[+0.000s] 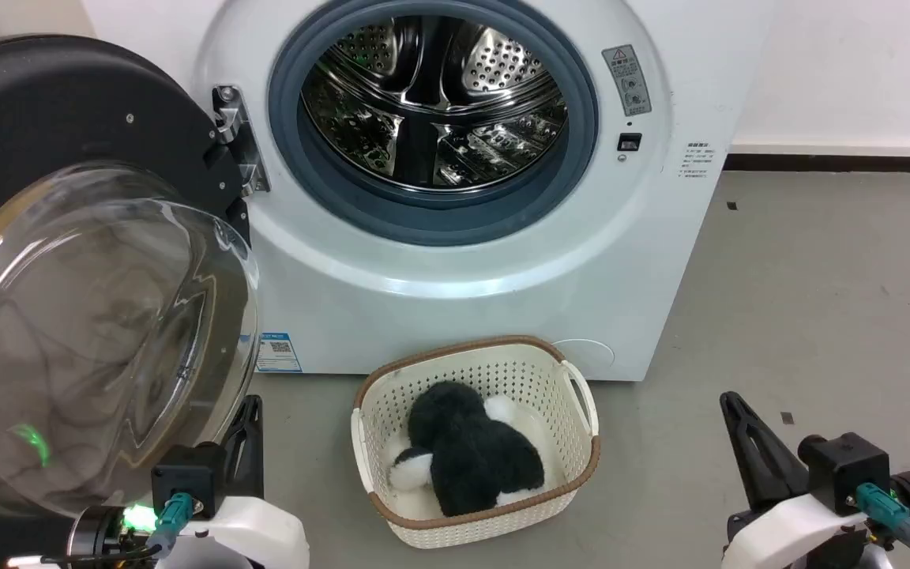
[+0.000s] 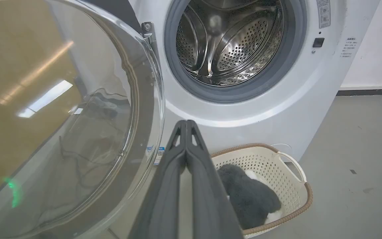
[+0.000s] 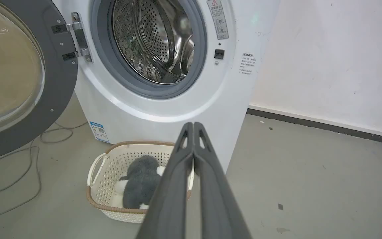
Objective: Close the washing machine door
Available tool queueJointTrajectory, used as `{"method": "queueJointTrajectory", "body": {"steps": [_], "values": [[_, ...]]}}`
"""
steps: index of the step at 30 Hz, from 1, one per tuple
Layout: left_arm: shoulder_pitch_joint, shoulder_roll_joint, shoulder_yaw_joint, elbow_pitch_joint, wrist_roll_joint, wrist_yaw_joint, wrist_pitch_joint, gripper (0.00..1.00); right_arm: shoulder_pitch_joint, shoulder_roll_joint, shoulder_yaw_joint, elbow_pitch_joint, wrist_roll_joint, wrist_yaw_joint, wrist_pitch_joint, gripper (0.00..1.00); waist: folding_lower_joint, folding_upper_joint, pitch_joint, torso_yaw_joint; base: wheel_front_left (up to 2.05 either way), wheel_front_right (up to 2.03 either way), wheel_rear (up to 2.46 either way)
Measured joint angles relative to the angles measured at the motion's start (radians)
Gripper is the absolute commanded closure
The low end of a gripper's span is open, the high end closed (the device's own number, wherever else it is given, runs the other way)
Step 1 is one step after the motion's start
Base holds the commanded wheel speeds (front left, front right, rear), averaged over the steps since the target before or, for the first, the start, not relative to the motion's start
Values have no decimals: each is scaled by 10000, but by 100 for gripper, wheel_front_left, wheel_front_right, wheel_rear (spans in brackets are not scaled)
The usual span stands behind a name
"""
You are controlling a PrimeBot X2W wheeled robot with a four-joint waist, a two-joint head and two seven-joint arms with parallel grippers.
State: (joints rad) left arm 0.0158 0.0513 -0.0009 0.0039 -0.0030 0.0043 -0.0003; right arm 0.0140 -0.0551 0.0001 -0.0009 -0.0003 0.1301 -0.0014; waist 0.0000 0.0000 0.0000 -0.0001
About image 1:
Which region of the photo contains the round drain filter cover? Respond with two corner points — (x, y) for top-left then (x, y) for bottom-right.
(556, 339), (619, 381)

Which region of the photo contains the blue energy label sticker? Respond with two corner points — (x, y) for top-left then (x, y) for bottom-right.
(255, 332), (303, 374)

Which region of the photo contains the white laundry basket brown rim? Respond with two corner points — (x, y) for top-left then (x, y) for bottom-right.
(350, 335), (601, 550)

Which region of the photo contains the black wall baseboard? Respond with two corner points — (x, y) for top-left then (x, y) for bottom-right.
(723, 153), (910, 174)

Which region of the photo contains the metal door hinge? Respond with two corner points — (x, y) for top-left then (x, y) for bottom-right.
(212, 85), (271, 197)

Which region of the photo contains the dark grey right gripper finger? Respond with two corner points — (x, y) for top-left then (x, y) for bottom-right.
(720, 390), (810, 511)

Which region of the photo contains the black and white plush toy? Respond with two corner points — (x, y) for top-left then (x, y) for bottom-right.
(388, 381), (547, 518)

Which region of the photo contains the white front-load washing machine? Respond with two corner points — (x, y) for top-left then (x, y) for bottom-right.
(80, 0), (776, 382)

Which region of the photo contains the small printed text label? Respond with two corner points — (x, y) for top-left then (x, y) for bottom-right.
(679, 141), (715, 181)

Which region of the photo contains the grey warning sticker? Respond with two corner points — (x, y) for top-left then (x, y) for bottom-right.
(602, 44), (652, 118)

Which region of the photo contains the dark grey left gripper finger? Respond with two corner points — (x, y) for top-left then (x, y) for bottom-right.
(222, 395), (265, 501)

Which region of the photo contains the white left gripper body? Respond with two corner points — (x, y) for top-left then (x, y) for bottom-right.
(161, 496), (311, 569)

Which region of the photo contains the steel washer drum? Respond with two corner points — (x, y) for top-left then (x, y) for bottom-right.
(299, 14), (570, 193)

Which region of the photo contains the black washer door glass bowl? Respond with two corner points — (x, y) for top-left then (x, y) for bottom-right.
(0, 34), (261, 546)

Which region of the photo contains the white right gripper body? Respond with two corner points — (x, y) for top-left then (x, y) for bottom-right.
(722, 493), (871, 569)

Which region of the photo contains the right gripper teal plug cable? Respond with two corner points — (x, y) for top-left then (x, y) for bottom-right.
(855, 482), (910, 569)

